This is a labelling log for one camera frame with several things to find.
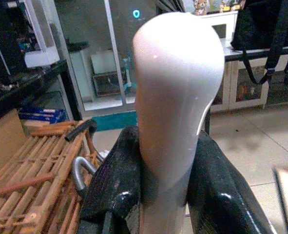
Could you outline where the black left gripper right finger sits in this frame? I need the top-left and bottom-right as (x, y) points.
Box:
(187, 130), (278, 234)

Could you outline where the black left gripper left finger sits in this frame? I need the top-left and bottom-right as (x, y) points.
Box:
(79, 125), (147, 222)

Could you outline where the white plastic broom handle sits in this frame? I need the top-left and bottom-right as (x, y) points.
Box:
(132, 11), (225, 234)

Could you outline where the teal floor mat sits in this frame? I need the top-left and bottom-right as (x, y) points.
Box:
(91, 111), (137, 132)

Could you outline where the black tube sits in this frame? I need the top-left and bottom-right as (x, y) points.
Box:
(64, 119), (97, 142)

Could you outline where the bamboo slat rack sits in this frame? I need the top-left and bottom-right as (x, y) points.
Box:
(0, 119), (98, 234)

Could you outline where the blue cardboard box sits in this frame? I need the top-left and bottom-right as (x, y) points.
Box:
(18, 107), (67, 125)

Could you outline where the light blue kick scooter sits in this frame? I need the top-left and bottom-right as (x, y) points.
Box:
(122, 56), (137, 91)

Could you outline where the white glass-door cabinet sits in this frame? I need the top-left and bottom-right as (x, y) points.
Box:
(199, 11), (288, 113)

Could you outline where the glass sliding door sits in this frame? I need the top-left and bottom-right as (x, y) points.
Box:
(50, 0), (159, 112)

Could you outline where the black table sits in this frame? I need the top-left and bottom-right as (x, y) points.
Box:
(0, 59), (82, 127)

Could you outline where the white storage box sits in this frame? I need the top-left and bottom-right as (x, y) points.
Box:
(24, 46), (60, 68)

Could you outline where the black backpack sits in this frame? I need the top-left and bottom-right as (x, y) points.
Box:
(230, 0), (288, 86)

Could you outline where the grey corrugated hose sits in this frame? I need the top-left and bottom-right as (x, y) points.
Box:
(72, 151), (105, 193)

